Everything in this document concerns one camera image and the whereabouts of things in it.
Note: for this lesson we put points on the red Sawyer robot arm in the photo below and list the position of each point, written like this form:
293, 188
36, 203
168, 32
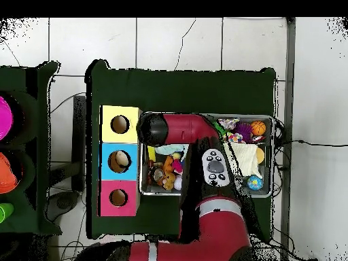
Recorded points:
187, 127

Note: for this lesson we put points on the wooden box with three holes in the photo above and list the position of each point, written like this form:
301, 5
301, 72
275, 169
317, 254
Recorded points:
119, 138

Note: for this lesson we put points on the shallow mesh bin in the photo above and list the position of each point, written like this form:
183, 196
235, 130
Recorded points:
267, 163

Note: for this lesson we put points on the mint muslin cloth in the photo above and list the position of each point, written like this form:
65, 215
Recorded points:
168, 149

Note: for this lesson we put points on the yellow wooden block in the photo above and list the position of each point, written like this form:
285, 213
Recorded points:
151, 153

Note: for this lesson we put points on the black drink can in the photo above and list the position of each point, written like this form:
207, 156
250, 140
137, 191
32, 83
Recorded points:
157, 174

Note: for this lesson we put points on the orange plush toy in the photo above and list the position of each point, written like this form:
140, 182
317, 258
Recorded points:
168, 179

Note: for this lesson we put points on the small white baseball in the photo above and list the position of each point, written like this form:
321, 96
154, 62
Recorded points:
178, 182

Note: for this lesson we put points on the dark green table cloth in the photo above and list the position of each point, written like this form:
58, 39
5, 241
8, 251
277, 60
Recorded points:
44, 163
185, 92

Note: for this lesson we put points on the colourful patterned cloth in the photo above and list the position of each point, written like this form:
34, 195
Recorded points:
229, 123

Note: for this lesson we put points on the purple spiky rubber ball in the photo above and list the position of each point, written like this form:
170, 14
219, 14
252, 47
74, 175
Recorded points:
243, 129

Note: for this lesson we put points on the small orange basketball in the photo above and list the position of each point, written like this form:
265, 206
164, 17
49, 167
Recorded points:
258, 127

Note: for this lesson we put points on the blue globe ball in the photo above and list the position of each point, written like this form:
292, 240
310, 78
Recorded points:
255, 182

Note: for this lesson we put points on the orange plastic bowl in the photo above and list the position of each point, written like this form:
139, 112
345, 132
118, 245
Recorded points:
6, 176

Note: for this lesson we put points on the magenta plastic bowl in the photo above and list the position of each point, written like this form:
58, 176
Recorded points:
5, 119

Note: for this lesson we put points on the green plastic cup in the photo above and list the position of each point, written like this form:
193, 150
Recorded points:
5, 212

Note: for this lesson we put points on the grey metal rail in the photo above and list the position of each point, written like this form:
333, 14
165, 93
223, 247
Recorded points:
288, 108

